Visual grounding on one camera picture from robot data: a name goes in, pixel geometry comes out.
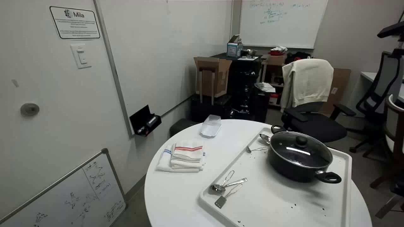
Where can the black marker tray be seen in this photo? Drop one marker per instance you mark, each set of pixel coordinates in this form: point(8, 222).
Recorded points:
point(142, 119)

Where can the flat cardboard sheet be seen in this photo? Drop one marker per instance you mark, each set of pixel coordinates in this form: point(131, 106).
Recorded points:
point(341, 88)

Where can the metal measuring spoon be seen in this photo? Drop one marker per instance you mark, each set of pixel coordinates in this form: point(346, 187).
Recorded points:
point(218, 188)

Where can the black pot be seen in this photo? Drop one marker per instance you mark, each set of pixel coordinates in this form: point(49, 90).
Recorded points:
point(293, 170)

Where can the black device on stand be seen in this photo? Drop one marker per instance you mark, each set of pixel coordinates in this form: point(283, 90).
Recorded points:
point(393, 30)

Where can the cream sweater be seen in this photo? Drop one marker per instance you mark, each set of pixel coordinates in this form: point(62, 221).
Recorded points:
point(309, 82)

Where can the open cardboard box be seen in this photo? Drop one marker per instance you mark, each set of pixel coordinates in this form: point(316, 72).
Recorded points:
point(217, 75)

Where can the black mesh office chair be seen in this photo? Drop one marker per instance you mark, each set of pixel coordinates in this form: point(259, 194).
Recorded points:
point(383, 78)

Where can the clear plastic container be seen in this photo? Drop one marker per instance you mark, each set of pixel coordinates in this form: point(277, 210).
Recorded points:
point(210, 127)

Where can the metal bowl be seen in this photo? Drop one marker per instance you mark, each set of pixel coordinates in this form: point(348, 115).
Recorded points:
point(249, 52)

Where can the glass pot lid black knob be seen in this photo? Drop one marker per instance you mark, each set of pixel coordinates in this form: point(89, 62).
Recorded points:
point(311, 157)

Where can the red striped folded towel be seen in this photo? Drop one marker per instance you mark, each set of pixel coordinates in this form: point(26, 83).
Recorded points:
point(187, 154)

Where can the small whiteboard with drawings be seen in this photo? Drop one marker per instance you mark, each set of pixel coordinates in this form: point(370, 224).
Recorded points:
point(79, 198)

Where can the white and wood chair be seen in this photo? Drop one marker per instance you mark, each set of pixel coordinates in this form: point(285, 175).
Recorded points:
point(394, 126)

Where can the blue tissue box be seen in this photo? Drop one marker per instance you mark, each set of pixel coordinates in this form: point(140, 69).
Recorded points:
point(234, 49)

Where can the whiteboard with green writing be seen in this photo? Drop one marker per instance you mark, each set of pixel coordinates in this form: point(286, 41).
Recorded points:
point(284, 28)

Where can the white desk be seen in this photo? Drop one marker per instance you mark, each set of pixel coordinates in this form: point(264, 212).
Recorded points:
point(367, 77)

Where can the large wall whiteboard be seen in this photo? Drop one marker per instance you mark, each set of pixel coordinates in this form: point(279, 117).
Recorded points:
point(157, 63)

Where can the round grey wall stop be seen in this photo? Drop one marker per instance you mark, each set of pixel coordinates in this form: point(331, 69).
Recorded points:
point(29, 109)

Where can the black bag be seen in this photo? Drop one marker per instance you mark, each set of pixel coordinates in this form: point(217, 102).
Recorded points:
point(298, 56)

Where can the wall sign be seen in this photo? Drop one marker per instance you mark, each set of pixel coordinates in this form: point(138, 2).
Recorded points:
point(75, 23)

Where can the stack of papers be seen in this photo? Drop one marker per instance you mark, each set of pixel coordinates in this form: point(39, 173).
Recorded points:
point(265, 86)

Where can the blue striped folded towel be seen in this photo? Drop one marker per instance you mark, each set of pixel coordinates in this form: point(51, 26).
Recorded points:
point(164, 160)

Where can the white plastic tray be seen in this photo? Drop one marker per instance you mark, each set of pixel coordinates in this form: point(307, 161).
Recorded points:
point(271, 201)

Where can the wooden shelf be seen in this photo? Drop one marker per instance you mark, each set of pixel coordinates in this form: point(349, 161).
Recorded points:
point(274, 61)

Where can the black cabinet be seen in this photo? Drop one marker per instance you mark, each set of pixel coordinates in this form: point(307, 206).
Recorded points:
point(243, 88)

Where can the light switch plate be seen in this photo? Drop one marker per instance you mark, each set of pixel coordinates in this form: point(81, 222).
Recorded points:
point(80, 56)

